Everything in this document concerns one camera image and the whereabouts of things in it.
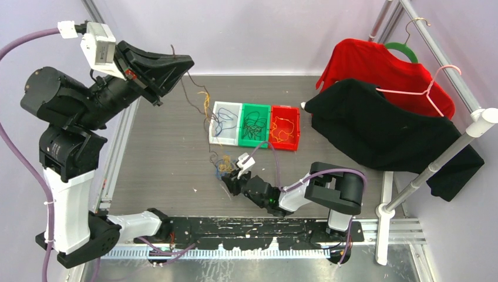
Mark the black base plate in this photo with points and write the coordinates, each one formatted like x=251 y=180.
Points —
x=251 y=233

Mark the red plastic bin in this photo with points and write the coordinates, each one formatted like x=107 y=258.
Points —
x=285 y=127

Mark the white plastic bin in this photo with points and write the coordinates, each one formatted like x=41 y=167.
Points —
x=224 y=125

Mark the green plastic bin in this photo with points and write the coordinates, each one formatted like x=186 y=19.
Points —
x=254 y=124

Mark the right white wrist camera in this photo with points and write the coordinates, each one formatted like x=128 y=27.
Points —
x=244 y=163

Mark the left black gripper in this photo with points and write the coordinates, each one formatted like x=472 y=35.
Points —
x=151 y=73

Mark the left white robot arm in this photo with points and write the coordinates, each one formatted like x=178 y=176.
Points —
x=69 y=149

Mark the aluminium frame rail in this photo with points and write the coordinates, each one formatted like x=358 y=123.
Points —
x=117 y=132

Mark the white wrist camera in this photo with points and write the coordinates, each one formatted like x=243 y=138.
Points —
x=98 y=45
x=244 y=163

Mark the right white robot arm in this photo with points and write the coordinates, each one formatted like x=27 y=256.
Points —
x=337 y=188

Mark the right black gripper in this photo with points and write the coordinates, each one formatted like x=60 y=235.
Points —
x=232 y=183

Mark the pink clothes hanger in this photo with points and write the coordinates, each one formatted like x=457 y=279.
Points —
x=426 y=92

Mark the red shirt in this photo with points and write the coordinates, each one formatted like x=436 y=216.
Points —
x=372 y=63

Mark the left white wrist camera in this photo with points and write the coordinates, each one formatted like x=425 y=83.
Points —
x=98 y=45

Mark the green clothes hanger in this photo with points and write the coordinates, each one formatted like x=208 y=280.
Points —
x=403 y=47

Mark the black shirt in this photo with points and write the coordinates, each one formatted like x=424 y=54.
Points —
x=361 y=123

